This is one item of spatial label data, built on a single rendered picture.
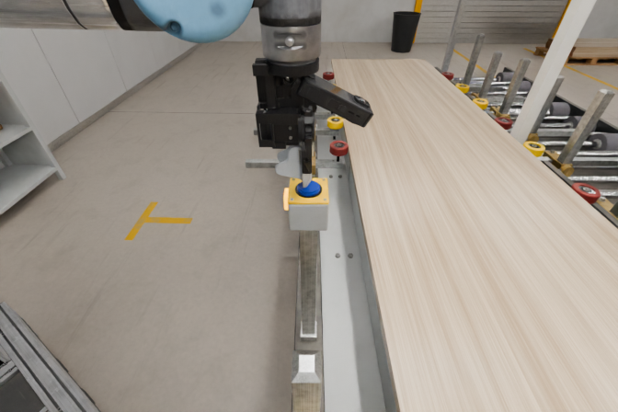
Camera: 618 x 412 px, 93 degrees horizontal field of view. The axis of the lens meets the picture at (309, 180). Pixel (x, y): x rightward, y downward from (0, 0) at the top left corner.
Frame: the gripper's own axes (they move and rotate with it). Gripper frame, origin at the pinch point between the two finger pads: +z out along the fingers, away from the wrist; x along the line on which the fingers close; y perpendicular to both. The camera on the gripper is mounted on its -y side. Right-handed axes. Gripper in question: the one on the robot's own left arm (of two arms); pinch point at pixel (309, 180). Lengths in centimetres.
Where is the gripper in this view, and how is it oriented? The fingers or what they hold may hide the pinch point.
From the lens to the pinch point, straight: 50.6
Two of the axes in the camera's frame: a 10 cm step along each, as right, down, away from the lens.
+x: -0.1, 6.0, -8.0
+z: 0.1, 8.0, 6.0
